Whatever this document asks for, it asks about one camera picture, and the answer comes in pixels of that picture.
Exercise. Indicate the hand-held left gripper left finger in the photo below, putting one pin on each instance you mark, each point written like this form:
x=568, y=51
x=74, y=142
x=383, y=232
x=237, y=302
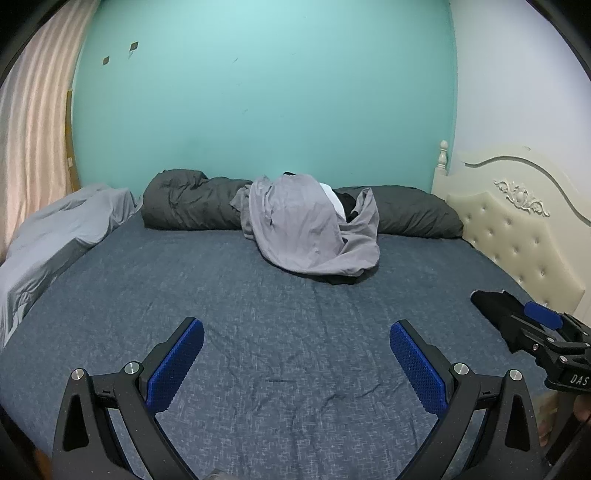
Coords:
x=178, y=364

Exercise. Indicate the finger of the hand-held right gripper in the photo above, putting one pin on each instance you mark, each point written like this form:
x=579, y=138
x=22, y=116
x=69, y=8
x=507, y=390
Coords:
x=528, y=334
x=545, y=316

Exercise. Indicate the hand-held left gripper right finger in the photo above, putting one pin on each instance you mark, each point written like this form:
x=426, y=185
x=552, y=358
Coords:
x=418, y=369

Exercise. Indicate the light purple jacket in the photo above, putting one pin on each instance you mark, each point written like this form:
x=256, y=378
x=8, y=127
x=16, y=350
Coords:
x=300, y=221

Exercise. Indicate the bed with blue sheet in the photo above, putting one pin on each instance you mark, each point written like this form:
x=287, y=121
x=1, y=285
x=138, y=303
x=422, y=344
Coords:
x=258, y=314

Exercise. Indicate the cream tufted headboard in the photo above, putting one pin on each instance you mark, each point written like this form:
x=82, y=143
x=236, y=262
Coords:
x=517, y=221

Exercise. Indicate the dark grey duvet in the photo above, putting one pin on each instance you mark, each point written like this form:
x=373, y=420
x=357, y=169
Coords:
x=194, y=201

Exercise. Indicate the light grey blanket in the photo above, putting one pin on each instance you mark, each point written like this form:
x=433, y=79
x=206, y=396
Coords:
x=55, y=230

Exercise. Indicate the white garment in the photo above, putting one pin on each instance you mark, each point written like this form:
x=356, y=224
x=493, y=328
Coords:
x=330, y=194

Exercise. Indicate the pink curtain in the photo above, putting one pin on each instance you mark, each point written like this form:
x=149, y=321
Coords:
x=32, y=120

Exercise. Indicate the wooden frame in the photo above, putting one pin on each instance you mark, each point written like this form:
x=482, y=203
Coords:
x=73, y=152

